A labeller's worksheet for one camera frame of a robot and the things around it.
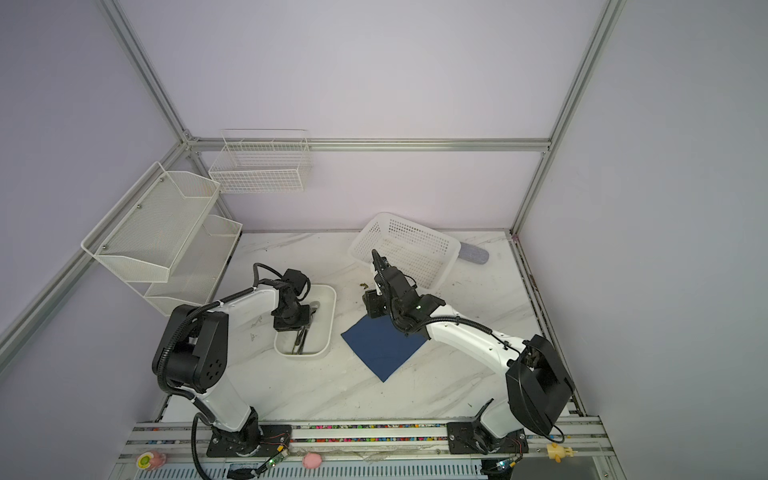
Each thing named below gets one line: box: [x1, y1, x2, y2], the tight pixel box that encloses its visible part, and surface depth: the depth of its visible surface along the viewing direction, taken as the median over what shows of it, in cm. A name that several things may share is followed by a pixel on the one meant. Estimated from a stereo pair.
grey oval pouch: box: [458, 242, 489, 264], surface depth 113 cm
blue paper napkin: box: [341, 315, 429, 383], surface depth 90 cm
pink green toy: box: [136, 451, 167, 470], surface depth 69 cm
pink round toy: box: [302, 452, 323, 469], surface depth 71 cm
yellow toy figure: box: [546, 442, 578, 463], surface depth 70 cm
